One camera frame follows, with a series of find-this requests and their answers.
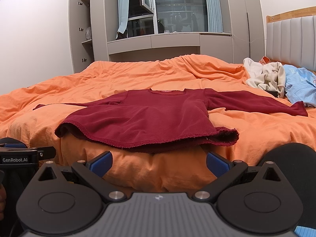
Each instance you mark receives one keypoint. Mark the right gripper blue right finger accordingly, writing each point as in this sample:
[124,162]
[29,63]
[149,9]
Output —
[226,173]

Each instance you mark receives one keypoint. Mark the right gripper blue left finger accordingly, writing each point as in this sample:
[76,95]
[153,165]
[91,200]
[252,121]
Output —
[91,173]

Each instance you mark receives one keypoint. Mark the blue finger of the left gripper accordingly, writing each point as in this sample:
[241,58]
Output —
[13,145]

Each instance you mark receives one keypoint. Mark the dark red long-sleeve shirt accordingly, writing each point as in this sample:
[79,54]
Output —
[150,120]

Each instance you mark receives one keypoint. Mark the person's left hand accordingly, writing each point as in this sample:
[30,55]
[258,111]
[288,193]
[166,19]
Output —
[3,197]

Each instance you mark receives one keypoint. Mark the small black box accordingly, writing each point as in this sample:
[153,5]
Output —
[274,93]

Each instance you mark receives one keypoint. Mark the beige cream garment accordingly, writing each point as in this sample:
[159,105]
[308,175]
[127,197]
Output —
[267,77]

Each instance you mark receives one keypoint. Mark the open grey wardrobe door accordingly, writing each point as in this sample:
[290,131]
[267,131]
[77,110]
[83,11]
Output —
[80,47]

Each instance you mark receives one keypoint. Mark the light blue garment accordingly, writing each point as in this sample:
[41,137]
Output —
[300,85]

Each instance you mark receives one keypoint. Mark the grey built-in wardrobe unit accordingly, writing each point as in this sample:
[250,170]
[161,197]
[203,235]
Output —
[242,36]

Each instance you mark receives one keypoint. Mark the grey padded headboard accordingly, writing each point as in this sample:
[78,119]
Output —
[291,38]

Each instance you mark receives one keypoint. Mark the light blue right curtain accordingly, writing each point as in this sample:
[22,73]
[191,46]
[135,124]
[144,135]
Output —
[214,16]

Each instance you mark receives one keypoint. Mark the light blue curtain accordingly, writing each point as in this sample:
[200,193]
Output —
[123,15]
[214,16]

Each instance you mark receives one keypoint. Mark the window with glass panes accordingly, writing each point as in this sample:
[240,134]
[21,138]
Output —
[147,17]

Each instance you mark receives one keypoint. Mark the light blue left curtain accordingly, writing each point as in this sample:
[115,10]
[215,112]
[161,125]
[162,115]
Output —
[123,15]

